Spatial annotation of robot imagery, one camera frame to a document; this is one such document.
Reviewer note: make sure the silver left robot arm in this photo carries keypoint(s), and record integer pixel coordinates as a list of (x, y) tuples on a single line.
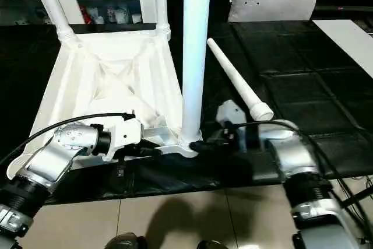
[(46, 167)]

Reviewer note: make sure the black work mat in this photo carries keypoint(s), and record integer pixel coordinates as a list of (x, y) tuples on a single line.
[(315, 97)]

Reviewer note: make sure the black stand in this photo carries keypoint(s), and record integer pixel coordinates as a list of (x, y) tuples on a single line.
[(356, 197)]

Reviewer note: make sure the white board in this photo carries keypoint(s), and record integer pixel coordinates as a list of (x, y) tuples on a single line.
[(349, 42)]

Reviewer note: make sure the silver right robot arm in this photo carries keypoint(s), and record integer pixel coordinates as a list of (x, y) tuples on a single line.
[(303, 167)]

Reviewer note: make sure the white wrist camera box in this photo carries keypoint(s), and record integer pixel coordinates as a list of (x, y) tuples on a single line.
[(123, 133), (230, 115)]

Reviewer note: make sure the white plastic table leg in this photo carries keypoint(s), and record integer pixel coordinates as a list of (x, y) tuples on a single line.
[(195, 45), (161, 1), (239, 80), (55, 4)]

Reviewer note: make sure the white plastic table top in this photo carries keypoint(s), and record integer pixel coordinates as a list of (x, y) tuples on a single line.
[(105, 80)]

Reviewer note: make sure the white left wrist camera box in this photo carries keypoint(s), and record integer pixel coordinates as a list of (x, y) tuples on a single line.
[(123, 133)]

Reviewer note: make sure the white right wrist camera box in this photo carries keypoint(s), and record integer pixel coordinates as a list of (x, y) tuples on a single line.
[(230, 115)]

